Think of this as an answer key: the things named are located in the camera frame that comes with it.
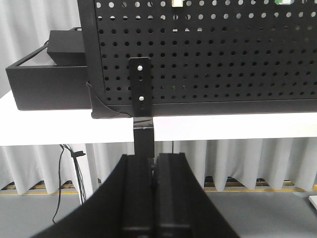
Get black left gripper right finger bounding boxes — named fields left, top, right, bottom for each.
left=154, top=153, right=238, bottom=238

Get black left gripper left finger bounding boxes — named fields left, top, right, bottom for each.
left=29, top=154, right=153, bottom=238

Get white standing desk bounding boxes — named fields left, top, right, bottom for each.
left=0, top=90, right=317, bottom=207

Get black perforated pegboard panel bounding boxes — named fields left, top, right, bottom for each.
left=77, top=0, right=317, bottom=119

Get black shallow tray box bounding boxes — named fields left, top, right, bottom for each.
left=5, top=46, right=91, bottom=111

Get small black box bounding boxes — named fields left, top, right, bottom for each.
left=47, top=27, right=87, bottom=66

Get white clip on pegboard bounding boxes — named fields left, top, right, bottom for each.
left=171, top=0, right=184, bottom=7

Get white pleated curtain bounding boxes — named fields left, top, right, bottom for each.
left=0, top=0, right=317, bottom=194

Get green white part on pegboard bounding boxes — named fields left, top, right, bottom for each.
left=274, top=0, right=294, bottom=5

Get black cables on desk leg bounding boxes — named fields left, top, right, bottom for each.
left=52, top=144, right=87, bottom=224

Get black pegboard clamp bracket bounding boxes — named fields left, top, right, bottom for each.
left=128, top=57, right=155, bottom=158

